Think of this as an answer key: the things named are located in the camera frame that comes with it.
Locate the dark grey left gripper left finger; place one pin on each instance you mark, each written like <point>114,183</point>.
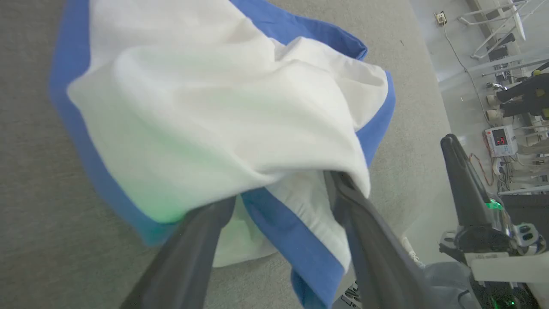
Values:
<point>184,266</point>

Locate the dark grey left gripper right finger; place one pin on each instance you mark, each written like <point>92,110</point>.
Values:
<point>377,257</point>

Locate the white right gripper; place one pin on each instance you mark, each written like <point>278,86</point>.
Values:
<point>489,240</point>

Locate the white and blue garment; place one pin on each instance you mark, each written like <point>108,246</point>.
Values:
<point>214,120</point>

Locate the white power meter red display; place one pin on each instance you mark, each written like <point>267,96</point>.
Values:
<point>501,140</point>

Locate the black machine with yellow parts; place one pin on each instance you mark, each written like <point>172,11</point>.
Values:
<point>525,96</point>

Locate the grey fabric sofa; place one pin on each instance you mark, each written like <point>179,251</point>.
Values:
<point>43,257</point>

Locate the white metal rack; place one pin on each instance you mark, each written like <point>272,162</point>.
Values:
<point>497,21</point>

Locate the white wall outlet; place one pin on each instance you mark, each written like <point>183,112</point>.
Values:
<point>440,18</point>

